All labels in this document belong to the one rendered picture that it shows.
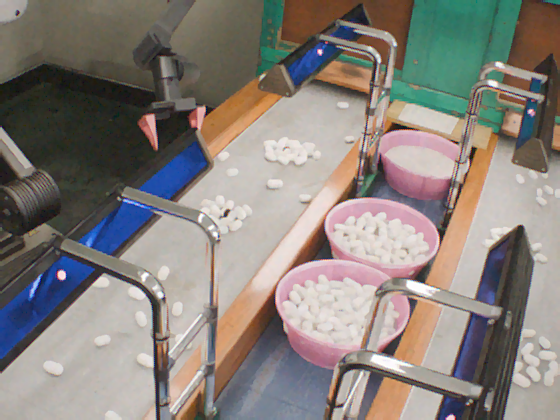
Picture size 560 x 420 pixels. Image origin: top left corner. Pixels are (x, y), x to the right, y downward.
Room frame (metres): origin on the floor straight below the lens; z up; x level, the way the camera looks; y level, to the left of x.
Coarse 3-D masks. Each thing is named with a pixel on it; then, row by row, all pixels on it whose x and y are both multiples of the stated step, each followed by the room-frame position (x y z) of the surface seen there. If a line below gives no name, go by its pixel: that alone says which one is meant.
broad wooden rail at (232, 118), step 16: (256, 80) 2.14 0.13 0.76; (240, 96) 2.00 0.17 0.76; (256, 96) 2.01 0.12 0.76; (272, 96) 2.04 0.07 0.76; (224, 112) 1.88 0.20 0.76; (240, 112) 1.89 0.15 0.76; (256, 112) 1.92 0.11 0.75; (208, 128) 1.76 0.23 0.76; (224, 128) 1.77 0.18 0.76; (240, 128) 1.82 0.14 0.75; (208, 144) 1.67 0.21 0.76; (224, 144) 1.72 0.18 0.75
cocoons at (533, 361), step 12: (540, 192) 1.67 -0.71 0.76; (552, 192) 1.69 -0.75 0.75; (540, 204) 1.62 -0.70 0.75; (504, 228) 1.46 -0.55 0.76; (492, 240) 1.39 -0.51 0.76; (528, 336) 1.07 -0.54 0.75; (528, 348) 1.02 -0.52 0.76; (528, 360) 0.99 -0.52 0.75; (552, 360) 1.00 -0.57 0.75; (516, 372) 0.95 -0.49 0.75; (528, 372) 0.96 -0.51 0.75; (552, 372) 0.95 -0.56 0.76; (528, 384) 0.92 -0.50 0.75; (552, 384) 0.93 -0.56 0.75
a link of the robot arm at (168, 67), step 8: (160, 56) 1.49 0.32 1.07; (168, 56) 1.48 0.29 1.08; (152, 64) 1.47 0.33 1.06; (160, 64) 1.46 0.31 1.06; (168, 64) 1.47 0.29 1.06; (176, 64) 1.52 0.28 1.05; (152, 72) 1.47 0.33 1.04; (160, 72) 1.45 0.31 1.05; (168, 72) 1.46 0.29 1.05; (176, 72) 1.48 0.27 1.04; (168, 80) 1.45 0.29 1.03
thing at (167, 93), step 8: (160, 80) 1.44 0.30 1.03; (176, 80) 1.46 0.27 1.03; (160, 88) 1.43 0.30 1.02; (168, 88) 1.43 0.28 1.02; (176, 88) 1.44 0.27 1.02; (160, 96) 1.43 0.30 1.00; (168, 96) 1.42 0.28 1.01; (176, 96) 1.43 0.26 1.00; (152, 104) 1.39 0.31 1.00; (160, 104) 1.40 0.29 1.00; (168, 104) 1.41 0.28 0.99; (168, 112) 1.43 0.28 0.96
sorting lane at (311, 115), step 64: (256, 128) 1.85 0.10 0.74; (320, 128) 1.90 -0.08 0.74; (192, 192) 1.47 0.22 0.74; (256, 192) 1.50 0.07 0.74; (128, 256) 1.19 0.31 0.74; (192, 256) 1.22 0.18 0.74; (256, 256) 1.25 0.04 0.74; (64, 320) 0.96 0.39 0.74; (128, 320) 0.99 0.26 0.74; (192, 320) 1.02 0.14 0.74; (0, 384) 0.77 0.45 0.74; (64, 384) 0.80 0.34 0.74; (128, 384) 0.82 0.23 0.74
